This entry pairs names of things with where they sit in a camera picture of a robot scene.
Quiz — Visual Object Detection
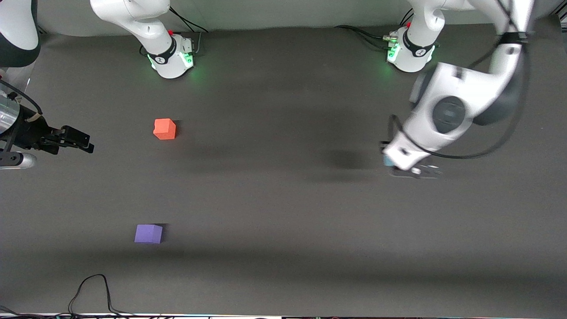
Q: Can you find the orange foam block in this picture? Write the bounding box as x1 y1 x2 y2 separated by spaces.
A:
153 118 177 140

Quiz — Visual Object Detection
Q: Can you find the purple foam block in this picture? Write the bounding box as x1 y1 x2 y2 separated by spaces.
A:
134 224 163 245

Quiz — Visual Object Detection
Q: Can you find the black cable along right arm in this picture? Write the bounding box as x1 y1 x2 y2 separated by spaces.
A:
0 78 43 119

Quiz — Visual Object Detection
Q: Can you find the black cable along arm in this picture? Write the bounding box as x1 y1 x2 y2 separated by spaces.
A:
388 0 532 160
0 78 43 119

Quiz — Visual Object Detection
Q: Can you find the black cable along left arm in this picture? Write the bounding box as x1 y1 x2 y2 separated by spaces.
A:
388 0 532 160

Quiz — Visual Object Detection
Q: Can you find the black left arm base cable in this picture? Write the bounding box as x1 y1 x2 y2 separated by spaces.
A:
334 25 398 51

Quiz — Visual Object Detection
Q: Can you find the black arm base cable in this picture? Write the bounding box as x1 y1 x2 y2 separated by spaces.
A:
334 25 398 51
168 6 209 34

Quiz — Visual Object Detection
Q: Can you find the thin black looped cable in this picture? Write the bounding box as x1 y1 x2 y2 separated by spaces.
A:
68 274 133 318

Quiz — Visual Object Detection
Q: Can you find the black right arm base cable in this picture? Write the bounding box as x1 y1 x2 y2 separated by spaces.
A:
168 6 209 34

